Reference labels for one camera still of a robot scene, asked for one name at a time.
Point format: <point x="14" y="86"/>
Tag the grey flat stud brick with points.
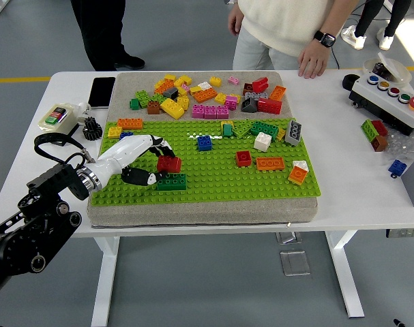
<point x="256" y="95"/>

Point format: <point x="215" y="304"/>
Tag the table height control panel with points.
<point x="404" y="233"/>

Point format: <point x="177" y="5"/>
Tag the white sloped brick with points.
<point x="300" y="165"/>

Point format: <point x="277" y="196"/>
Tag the red stud brick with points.
<point x="260" y="84"/>
<point x="380" y="127"/>

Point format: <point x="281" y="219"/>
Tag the small pink brick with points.
<point x="185" y="87"/>
<point x="233" y="80"/>

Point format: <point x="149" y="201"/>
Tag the orange eight-stud brick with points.
<point x="205" y="96"/>
<point x="130" y="123"/>

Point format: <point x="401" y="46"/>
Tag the white button control box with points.
<point x="384" y="102"/>

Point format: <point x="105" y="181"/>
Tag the cream switch box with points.
<point x="58" y="117"/>

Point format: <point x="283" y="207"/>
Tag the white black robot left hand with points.
<point x="121" y="151"/>

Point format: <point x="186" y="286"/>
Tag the black gear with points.
<point x="91" y="129"/>

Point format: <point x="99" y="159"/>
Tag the brown four-stud brick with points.
<point x="154" y="108"/>

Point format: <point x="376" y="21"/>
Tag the grey foam mat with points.
<point x="200" y="213"/>

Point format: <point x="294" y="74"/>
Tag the white four-stud brick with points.
<point x="262" y="141"/>

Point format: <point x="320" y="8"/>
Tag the person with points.
<point x="101" y="30"/>
<point x="278" y="24"/>
<point x="367" y="17"/>

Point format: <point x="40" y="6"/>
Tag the clear plastic bag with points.
<point x="404" y="144"/>

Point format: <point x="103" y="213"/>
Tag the large red brick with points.
<point x="269" y="106"/>

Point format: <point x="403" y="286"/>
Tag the large yellow rounded brick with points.
<point x="172" y="108"/>

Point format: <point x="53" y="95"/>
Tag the dark brown brick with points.
<point x="247" y="88"/>

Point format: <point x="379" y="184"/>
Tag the blue four-stud brick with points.
<point x="125" y="135"/>
<point x="204" y="143"/>

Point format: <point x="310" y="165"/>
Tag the pink four-stud brick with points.
<point x="231" y="103"/>

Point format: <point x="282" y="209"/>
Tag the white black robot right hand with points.
<point x="398" y="323"/>

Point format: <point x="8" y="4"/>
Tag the green studded baseplate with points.
<point x="220" y="185"/>

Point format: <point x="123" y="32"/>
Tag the yellow stud brick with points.
<point x="182" y="81"/>
<point x="170" y="77"/>
<point x="194" y="90"/>

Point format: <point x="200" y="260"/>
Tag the small white brick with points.
<point x="204" y="86"/>

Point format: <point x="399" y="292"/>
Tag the lime green flat brick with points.
<point x="241" y="128"/>

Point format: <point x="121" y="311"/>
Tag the small yellow tilted brick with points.
<point x="281" y="134"/>

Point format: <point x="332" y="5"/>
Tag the person's left forearm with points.
<point x="341" y="17"/>

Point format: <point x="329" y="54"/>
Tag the black wrist watch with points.
<point x="325" y="39"/>

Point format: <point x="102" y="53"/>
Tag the yellow hollow brick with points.
<point x="225" y="122"/>

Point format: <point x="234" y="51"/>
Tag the smartphone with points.
<point x="102" y="92"/>

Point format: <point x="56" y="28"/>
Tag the yellow four-stud brick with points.
<point x="183" y="102"/>
<point x="114" y="132"/>
<point x="215" y="81"/>
<point x="220" y="98"/>

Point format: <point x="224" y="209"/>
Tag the small teal green brick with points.
<point x="227" y="130"/>

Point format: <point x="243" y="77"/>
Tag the small white plastic part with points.
<point x="84" y="109"/>

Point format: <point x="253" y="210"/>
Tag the dark green eight-stud brick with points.
<point x="176" y="182"/>
<point x="264" y="128"/>

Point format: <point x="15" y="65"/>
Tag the white round lidded container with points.
<point x="397" y="69"/>

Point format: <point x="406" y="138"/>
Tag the orange stud brick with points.
<point x="163" y="87"/>
<point x="277" y="93"/>

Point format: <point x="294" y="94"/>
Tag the person's left hand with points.
<point x="314" y="61"/>

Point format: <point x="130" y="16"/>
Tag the red curved-top brick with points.
<point x="169" y="164"/>

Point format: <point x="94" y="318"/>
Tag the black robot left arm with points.
<point x="32" y="238"/>

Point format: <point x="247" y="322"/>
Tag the blue brick keyring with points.
<point x="397" y="167"/>

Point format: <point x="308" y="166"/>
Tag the person's right hand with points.
<point x="235" y="20"/>

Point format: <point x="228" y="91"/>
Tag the orange brick with yellow base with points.
<point x="296" y="175"/>

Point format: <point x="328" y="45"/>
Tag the white table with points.
<point x="346" y="153"/>

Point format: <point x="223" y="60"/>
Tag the lime green stud brick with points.
<point x="142" y="98"/>

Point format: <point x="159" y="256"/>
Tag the small dark green brick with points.
<point x="134" y="104"/>

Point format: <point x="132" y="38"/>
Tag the pink long brick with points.
<point x="210" y="111"/>

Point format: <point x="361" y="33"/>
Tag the black grey sloped brick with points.
<point x="171" y="92"/>
<point x="249" y="105"/>

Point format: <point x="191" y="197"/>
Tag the clear floor socket cover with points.
<point x="288" y="237"/>
<point x="295" y="263"/>

